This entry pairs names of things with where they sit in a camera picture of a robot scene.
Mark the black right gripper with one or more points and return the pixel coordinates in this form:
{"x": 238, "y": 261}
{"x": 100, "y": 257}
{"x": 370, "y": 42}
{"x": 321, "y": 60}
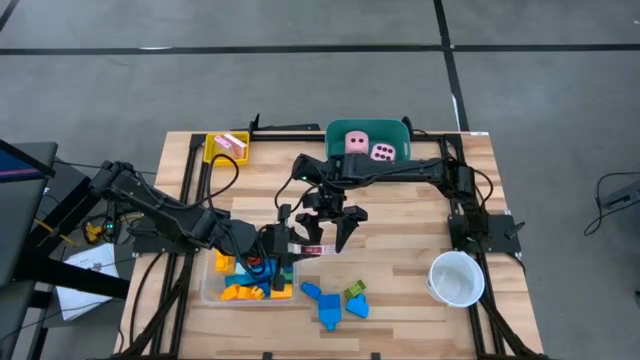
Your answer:
{"x": 325, "y": 202}

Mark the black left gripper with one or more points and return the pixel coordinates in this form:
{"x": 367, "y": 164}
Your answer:
{"x": 272, "y": 242}

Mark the green transparent toy brick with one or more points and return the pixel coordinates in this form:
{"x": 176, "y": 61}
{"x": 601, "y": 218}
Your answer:
{"x": 288, "y": 272}

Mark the square blue toy block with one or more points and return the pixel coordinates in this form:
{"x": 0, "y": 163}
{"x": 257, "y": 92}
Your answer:
{"x": 267, "y": 270}

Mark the orange two-stud toy block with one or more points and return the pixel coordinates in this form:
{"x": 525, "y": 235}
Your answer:
{"x": 286, "y": 294}

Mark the small yellow toy block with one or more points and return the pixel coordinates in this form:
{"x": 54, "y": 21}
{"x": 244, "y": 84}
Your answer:
{"x": 258, "y": 294}

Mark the light teal toy brick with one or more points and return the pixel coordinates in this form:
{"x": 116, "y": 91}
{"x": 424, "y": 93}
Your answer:
{"x": 240, "y": 270}

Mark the long blue toy block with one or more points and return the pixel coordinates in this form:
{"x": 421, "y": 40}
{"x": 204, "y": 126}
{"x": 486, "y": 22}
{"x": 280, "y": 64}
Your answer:
{"x": 237, "y": 280}

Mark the small orange toy brick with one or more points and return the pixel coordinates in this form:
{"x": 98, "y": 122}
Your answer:
{"x": 227, "y": 295}

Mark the clear plastic container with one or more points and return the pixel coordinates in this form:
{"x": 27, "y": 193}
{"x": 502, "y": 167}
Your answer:
{"x": 210, "y": 295}

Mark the playing card deck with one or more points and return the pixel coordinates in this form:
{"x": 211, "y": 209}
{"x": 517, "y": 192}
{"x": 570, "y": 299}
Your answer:
{"x": 236, "y": 145}

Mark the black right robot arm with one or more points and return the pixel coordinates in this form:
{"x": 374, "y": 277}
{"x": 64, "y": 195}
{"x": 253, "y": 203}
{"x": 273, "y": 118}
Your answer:
{"x": 400, "y": 170}

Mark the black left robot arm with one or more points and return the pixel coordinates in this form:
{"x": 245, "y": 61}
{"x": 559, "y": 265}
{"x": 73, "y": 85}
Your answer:
{"x": 160, "y": 210}

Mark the lime green toy brick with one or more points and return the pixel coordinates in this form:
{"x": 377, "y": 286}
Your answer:
{"x": 354, "y": 289}

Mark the teal plastic bin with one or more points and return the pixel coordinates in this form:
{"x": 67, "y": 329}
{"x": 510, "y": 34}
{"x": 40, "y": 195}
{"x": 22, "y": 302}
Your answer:
{"x": 335, "y": 140}

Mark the yellow mesh basket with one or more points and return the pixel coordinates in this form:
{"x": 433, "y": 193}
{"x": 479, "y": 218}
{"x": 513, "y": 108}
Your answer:
{"x": 212, "y": 156}

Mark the white paper cup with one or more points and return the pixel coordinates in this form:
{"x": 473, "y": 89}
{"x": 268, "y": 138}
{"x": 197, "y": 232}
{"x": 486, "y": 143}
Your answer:
{"x": 455, "y": 280}

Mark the small black control box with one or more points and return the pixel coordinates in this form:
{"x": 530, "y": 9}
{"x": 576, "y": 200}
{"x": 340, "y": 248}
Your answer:
{"x": 109, "y": 228}

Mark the white paper sheet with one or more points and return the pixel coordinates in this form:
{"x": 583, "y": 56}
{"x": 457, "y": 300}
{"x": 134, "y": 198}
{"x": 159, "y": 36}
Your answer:
{"x": 87, "y": 257}

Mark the black equipment stand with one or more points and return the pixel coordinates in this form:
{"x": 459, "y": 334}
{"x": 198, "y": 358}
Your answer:
{"x": 20, "y": 225}

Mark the black monitor with blue screen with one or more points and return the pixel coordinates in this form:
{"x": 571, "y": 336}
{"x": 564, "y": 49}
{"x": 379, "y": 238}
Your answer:
{"x": 15, "y": 167}

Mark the grey floor box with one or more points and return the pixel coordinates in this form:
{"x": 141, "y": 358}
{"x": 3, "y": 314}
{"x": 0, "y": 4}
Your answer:
{"x": 625, "y": 197}

